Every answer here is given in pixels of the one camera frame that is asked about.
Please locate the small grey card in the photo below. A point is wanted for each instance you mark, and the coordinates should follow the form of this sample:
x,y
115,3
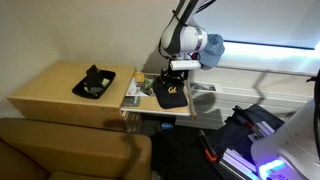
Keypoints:
x,y
131,101

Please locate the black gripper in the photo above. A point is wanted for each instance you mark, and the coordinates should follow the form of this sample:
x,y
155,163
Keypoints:
x,y
169,74

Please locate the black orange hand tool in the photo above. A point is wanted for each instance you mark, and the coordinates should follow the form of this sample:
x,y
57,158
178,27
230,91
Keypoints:
x,y
210,153

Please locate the sticker label on heater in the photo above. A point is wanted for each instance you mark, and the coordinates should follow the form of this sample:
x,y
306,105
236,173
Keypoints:
x,y
205,87

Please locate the wooden cabinet desk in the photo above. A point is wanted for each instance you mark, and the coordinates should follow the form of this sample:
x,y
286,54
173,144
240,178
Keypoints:
x,y
49,97

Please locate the roller window blind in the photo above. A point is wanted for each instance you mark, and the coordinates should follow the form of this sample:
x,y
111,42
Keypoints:
x,y
278,22

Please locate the blue object under tray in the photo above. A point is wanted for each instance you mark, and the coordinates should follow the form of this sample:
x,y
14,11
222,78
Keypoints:
x,y
166,126

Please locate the black equipment case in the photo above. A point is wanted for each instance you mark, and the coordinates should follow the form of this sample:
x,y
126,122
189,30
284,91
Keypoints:
x,y
234,135

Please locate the white wall heater unit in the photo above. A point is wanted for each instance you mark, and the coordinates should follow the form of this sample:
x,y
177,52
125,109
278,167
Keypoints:
x,y
279,93

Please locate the black plastic tray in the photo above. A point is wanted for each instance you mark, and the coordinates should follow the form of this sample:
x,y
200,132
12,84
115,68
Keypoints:
x,y
81,90

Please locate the aluminium rail base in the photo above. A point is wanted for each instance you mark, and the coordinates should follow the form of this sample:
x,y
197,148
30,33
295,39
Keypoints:
x,y
234,163

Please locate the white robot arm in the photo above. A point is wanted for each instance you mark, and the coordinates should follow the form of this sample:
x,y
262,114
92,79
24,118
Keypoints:
x,y
182,37

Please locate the colourful brochure paper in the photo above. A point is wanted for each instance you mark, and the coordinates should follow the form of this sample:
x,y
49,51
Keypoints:
x,y
142,89

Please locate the navy cap yellow logo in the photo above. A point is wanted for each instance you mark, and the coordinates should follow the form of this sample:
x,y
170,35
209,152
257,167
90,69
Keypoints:
x,y
170,94

